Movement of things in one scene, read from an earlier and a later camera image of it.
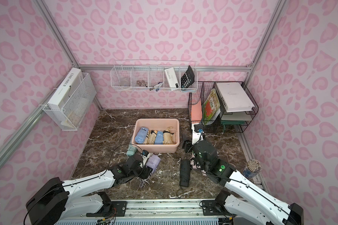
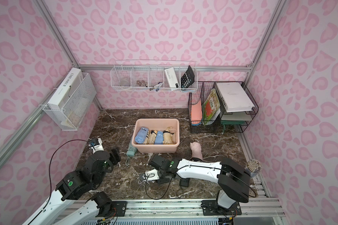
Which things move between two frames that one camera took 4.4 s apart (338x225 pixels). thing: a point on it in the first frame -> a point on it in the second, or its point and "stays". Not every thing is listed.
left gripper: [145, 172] -> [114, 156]
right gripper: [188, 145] -> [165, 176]
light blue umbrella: [159, 138] stays
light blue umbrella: [141, 135] stays
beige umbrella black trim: [167, 136] stays
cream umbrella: [152, 137] stays
